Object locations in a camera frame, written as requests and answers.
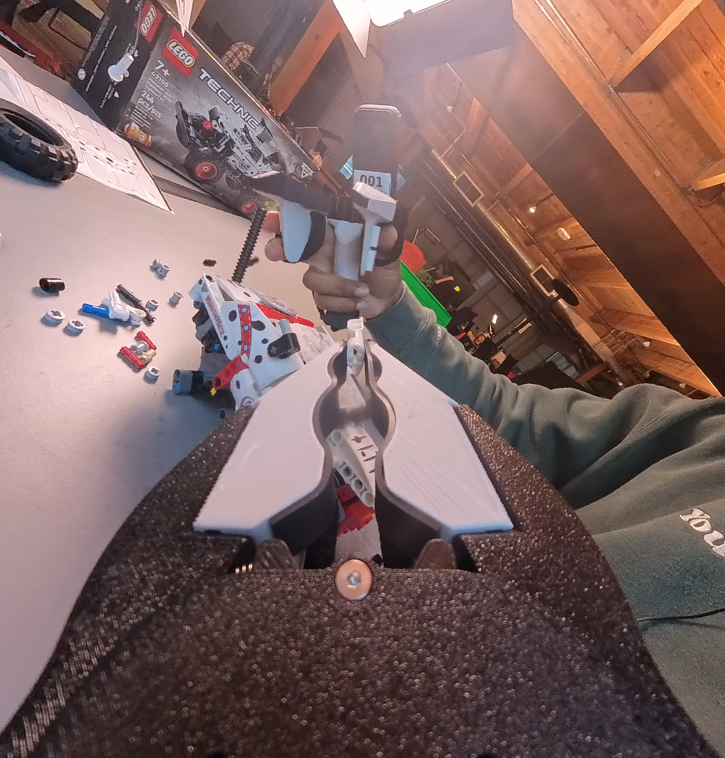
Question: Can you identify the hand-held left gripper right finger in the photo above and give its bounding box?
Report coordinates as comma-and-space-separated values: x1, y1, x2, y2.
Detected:
366, 344, 516, 538

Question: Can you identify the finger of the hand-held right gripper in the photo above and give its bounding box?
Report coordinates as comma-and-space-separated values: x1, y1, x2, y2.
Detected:
276, 202, 330, 265

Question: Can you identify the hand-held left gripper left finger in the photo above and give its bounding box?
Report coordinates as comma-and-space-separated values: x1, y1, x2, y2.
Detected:
192, 344, 354, 543

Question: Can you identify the white and red lego subassembly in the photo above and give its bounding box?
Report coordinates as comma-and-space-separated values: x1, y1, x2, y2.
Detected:
325, 315, 385, 560

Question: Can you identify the white lego vehicle model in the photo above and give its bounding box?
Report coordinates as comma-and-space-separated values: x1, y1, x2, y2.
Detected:
171, 209, 336, 412

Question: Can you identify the black knobby lego tire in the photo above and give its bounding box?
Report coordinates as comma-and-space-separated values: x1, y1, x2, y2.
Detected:
0, 94, 80, 183

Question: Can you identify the person's right forearm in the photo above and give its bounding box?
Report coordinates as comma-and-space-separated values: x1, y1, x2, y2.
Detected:
361, 285, 654, 504

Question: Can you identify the lego set box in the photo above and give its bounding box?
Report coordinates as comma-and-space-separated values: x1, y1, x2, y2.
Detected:
73, 0, 330, 222

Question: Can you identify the cluster of small lego pieces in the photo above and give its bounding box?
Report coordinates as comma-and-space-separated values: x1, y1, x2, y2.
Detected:
81, 282, 162, 382

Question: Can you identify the lego sticker sheet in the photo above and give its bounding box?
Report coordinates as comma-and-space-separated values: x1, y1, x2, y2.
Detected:
0, 39, 174, 214

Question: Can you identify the person's right hand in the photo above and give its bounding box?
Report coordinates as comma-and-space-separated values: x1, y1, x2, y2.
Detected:
265, 214, 407, 321

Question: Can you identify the bright studio light panel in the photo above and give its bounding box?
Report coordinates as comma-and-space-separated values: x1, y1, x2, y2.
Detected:
363, 0, 449, 27

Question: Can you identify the green plastic bin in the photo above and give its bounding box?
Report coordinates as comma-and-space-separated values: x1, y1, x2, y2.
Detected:
401, 263, 453, 329

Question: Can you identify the person's green sweatshirt torso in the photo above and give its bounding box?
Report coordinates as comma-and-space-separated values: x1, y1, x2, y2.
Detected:
574, 382, 725, 758

